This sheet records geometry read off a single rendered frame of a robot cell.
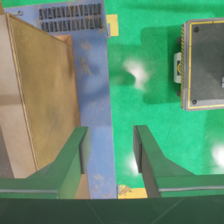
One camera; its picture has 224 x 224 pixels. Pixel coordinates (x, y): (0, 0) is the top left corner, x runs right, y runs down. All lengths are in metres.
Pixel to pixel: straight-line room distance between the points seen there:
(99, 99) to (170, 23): 1.05
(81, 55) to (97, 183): 0.87
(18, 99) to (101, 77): 0.62
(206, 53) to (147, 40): 0.53
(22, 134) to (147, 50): 1.39
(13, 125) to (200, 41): 1.33
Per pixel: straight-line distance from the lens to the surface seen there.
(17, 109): 0.45
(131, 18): 1.67
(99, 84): 0.98
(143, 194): 2.21
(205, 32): 1.47
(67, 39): 1.00
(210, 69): 1.49
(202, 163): 2.17
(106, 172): 1.20
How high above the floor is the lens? 1.60
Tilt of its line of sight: 75 degrees down
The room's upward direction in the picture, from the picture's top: 177 degrees counter-clockwise
